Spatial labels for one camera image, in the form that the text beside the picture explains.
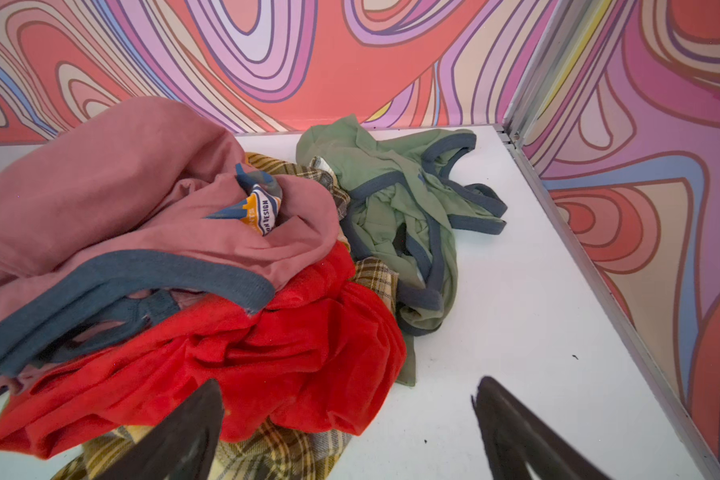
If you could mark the pink shirt with grey trim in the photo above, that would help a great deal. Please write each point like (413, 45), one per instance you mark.
(122, 222)

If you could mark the green shirt with grey trim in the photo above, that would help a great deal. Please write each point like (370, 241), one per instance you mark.
(404, 210)

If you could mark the yellow plaid cloth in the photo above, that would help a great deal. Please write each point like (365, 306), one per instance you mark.
(272, 452)

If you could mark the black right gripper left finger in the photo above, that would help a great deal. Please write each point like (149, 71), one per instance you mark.
(182, 446)

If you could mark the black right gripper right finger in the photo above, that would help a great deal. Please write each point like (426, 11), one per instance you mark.
(519, 445)

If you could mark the red cloth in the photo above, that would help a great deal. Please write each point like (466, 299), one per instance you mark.
(322, 355)

